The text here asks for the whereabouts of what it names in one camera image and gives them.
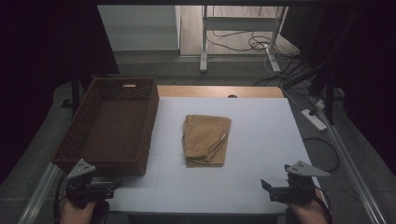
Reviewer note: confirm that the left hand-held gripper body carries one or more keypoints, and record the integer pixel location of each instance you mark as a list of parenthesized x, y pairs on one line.
[(81, 186)]

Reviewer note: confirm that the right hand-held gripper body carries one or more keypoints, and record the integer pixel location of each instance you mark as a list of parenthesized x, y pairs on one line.
[(299, 188)]

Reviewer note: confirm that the brown wicker basket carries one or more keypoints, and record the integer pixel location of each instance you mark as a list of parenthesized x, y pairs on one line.
[(112, 133)]

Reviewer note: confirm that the tan pants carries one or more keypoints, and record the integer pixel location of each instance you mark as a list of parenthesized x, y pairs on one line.
[(205, 140)]

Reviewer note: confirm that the person's right hand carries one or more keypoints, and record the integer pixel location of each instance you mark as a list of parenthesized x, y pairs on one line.
[(306, 213)]

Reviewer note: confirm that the person's left hand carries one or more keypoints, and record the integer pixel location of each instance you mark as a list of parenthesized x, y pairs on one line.
[(74, 214)]

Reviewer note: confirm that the white table mat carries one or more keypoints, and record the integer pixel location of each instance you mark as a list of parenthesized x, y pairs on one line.
[(264, 133)]

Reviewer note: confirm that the white power strip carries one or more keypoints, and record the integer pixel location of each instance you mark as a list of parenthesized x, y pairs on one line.
[(313, 119)]

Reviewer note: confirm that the black metal stand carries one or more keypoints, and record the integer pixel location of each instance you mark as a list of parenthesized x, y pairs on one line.
[(328, 93), (75, 90)]

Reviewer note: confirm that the white cabinet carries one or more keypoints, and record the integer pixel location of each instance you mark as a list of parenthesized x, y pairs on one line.
[(140, 28)]

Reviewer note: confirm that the aluminium rail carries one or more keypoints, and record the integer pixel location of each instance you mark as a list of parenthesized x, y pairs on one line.
[(355, 174), (39, 194)]

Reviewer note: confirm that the white metal desk frame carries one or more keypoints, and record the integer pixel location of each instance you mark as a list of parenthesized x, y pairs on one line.
[(239, 23)]

